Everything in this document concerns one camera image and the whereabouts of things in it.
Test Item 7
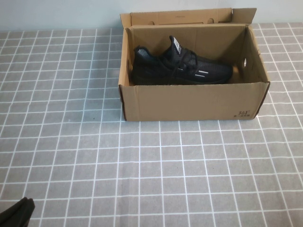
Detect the brown cardboard shoe box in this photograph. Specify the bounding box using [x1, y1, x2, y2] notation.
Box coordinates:
[117, 7, 271, 122]

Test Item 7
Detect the black knit sneaker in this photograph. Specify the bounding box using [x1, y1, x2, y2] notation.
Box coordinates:
[131, 35, 234, 86]

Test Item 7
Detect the grey checked tablecloth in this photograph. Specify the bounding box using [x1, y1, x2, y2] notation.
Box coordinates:
[0, 21, 303, 227]

